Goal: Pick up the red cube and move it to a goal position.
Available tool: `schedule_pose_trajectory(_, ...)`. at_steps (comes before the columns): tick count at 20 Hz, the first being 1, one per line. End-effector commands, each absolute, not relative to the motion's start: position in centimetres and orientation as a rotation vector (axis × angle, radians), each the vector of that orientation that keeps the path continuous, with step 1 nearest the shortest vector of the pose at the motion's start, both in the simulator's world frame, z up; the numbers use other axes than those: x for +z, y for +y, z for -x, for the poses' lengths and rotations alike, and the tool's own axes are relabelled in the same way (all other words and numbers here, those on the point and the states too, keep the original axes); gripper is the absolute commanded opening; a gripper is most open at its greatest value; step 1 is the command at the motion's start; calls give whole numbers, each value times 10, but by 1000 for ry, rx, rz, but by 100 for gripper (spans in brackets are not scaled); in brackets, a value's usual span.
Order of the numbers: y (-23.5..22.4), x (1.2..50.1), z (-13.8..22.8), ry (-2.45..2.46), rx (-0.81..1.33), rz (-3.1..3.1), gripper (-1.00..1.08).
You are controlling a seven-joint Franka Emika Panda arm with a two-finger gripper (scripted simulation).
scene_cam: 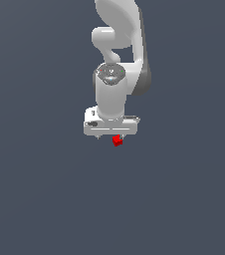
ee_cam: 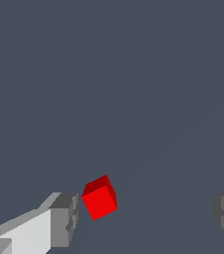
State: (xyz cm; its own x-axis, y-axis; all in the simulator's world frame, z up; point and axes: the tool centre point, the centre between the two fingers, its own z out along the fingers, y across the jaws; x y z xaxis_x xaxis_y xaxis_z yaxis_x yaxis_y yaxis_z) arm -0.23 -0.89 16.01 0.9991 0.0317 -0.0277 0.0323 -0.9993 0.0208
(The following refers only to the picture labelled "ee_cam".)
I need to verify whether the red cube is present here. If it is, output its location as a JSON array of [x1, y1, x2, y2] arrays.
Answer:
[[80, 174, 118, 221]]

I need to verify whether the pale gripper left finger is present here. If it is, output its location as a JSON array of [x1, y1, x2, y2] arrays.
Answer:
[[0, 191, 79, 254]]

